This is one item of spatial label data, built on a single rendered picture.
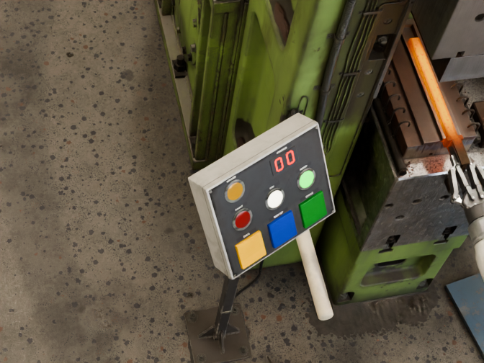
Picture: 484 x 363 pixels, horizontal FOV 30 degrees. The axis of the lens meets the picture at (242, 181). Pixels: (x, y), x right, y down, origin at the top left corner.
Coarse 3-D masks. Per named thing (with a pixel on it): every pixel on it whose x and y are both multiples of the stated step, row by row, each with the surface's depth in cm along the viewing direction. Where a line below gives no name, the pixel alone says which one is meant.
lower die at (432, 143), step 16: (416, 32) 263; (400, 48) 261; (400, 64) 258; (416, 64) 257; (384, 80) 255; (400, 80) 255; (416, 80) 255; (384, 96) 256; (416, 96) 252; (448, 96) 253; (400, 112) 250; (416, 112) 249; (432, 112) 249; (400, 128) 247; (416, 128) 248; (432, 128) 247; (464, 128) 248; (400, 144) 249; (416, 144) 245; (432, 144) 246; (464, 144) 250
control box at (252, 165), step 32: (288, 128) 219; (224, 160) 213; (256, 160) 211; (320, 160) 223; (192, 192) 213; (224, 192) 209; (256, 192) 215; (288, 192) 221; (224, 224) 212; (256, 224) 219; (224, 256) 217
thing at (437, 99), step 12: (420, 48) 259; (420, 60) 256; (432, 72) 255; (432, 84) 253; (432, 96) 251; (444, 108) 249; (444, 120) 247; (444, 132) 246; (456, 132) 245; (444, 144) 245; (456, 144) 242
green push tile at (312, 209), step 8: (320, 192) 227; (312, 200) 226; (320, 200) 228; (304, 208) 225; (312, 208) 227; (320, 208) 229; (304, 216) 226; (312, 216) 228; (320, 216) 230; (304, 224) 228
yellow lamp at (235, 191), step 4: (232, 184) 209; (236, 184) 209; (240, 184) 210; (232, 188) 209; (236, 188) 210; (240, 188) 210; (228, 192) 209; (232, 192) 210; (236, 192) 210; (240, 192) 211; (228, 196) 209; (232, 196) 210; (236, 196) 211
